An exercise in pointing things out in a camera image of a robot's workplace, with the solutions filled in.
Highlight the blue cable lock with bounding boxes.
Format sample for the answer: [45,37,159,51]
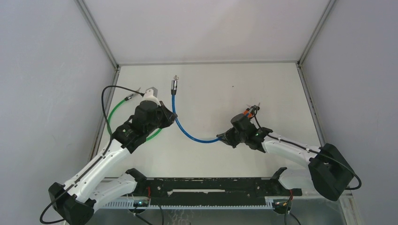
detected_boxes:
[171,79,224,144]

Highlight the green cable lock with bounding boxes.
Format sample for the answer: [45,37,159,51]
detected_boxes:
[107,93,162,141]

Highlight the black camera cable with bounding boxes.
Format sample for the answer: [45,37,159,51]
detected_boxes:
[39,85,145,225]
[252,107,362,191]

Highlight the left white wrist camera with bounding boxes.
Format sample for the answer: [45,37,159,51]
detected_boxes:
[142,87,161,106]

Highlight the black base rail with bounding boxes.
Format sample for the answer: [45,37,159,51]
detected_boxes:
[133,177,302,206]

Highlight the left black camera cable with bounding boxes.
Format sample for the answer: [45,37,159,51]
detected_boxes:
[39,85,145,225]

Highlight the right black camera cable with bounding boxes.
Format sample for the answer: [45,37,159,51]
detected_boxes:
[252,107,362,191]

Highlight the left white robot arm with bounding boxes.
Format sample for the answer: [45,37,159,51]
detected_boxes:
[48,100,177,225]

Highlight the white slotted cable duct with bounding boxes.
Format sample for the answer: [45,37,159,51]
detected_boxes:
[101,198,287,210]

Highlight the orange padlock with keys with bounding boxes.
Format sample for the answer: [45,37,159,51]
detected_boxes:
[243,103,260,120]

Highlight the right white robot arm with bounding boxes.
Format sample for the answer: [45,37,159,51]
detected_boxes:
[217,114,357,201]

